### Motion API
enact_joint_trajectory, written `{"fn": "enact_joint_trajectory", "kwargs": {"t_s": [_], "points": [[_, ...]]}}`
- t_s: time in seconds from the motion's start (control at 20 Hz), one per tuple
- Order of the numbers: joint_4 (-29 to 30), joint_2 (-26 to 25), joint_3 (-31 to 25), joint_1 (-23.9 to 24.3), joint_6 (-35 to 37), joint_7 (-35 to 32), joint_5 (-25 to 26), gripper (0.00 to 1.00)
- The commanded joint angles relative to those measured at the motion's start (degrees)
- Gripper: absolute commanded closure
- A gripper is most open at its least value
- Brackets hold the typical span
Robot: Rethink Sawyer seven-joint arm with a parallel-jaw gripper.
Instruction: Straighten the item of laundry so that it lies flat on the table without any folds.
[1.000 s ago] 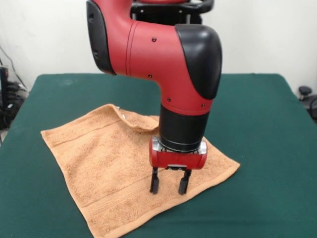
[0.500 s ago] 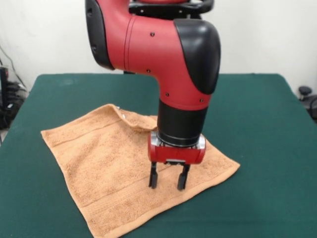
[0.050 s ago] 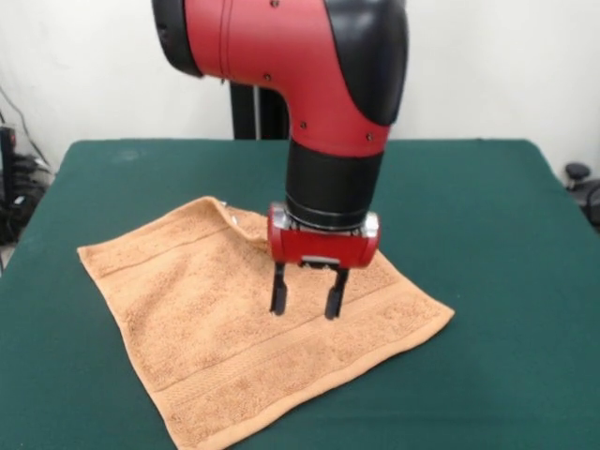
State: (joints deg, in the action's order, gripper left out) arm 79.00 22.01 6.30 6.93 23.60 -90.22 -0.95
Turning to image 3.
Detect grey wall cable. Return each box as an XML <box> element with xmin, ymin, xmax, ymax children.
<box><xmin>0</xmin><ymin>86</ymin><xmax>53</xmax><ymax>170</ymax></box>

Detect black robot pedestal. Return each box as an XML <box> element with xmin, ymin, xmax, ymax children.
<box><xmin>228</xmin><ymin>79</ymin><xmax>292</xmax><ymax>141</ymax></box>

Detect tan terry towel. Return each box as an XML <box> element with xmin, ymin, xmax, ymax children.
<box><xmin>76</xmin><ymin>195</ymin><xmax>456</xmax><ymax>450</ymax></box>

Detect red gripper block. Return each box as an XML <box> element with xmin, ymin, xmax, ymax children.
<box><xmin>265</xmin><ymin>202</ymin><xmax>382</xmax><ymax>322</ymax></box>

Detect black office chair base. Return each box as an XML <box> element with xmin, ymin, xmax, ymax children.
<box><xmin>563</xmin><ymin>161</ymin><xmax>600</xmax><ymax>221</ymax></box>

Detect black electronics box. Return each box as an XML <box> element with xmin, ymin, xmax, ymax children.
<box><xmin>0</xmin><ymin>124</ymin><xmax>34</xmax><ymax>246</ymax></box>

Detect dark green table cloth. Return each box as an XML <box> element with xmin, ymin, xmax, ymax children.
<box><xmin>0</xmin><ymin>137</ymin><xmax>600</xmax><ymax>450</ymax></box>

